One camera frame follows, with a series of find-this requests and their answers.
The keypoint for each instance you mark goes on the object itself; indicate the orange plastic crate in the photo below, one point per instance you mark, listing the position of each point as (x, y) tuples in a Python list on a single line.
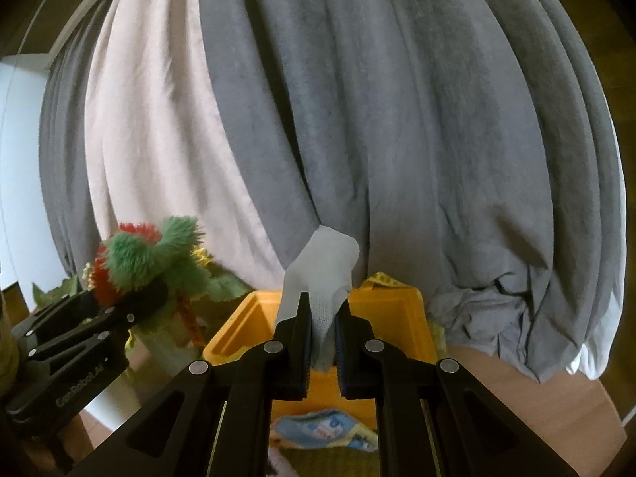
[(397, 315)]

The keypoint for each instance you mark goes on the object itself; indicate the white vase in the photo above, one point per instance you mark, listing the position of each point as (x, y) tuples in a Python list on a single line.
[(155, 358)]

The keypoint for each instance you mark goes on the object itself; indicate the white cloth piece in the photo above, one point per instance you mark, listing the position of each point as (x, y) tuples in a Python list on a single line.
[(323, 270)]

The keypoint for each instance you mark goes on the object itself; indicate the white sheer curtain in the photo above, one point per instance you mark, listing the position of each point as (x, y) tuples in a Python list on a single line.
[(155, 144)]

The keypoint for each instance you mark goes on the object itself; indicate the green red fluffy toy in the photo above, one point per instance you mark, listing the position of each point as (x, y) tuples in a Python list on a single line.
[(174, 236)]

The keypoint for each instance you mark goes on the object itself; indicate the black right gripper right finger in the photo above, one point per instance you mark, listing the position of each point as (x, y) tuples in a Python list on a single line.
[(435, 419)]

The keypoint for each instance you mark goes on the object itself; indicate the blue printed fabric pouch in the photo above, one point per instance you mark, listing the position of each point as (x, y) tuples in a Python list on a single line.
[(324, 429)]

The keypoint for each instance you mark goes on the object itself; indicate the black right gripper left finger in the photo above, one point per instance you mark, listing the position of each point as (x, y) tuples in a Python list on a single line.
[(213, 420)]

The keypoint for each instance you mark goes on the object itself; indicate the grey curtain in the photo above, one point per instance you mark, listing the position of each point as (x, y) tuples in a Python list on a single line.
[(466, 145)]

